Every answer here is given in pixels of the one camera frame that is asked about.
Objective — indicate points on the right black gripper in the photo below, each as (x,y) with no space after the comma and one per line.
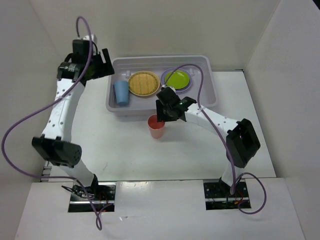
(160,116)

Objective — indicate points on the green plate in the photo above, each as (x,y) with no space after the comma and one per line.
(179,79)

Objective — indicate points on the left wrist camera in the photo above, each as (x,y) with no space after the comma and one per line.
(91,38)

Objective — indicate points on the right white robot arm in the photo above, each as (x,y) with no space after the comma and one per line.
(238,136)

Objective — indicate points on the lavender plastic plate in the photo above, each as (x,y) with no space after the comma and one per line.
(162,79)

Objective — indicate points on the woven bamboo round plate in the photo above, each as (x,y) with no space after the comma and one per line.
(143,83)

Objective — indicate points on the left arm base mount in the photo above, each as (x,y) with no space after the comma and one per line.
(103,200)

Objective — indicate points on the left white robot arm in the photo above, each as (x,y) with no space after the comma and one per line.
(55,145)

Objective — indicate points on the blue plastic cup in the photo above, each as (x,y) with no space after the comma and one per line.
(121,89)

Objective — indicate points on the coral plastic cup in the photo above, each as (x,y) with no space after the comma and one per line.
(156,128)

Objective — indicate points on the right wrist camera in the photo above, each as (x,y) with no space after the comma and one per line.
(163,87)

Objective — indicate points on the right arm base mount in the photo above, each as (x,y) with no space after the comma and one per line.
(216,199)

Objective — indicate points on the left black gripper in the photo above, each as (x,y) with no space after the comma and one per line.
(106,68)

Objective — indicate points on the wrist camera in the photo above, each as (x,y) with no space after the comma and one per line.
(163,87)
(91,38)

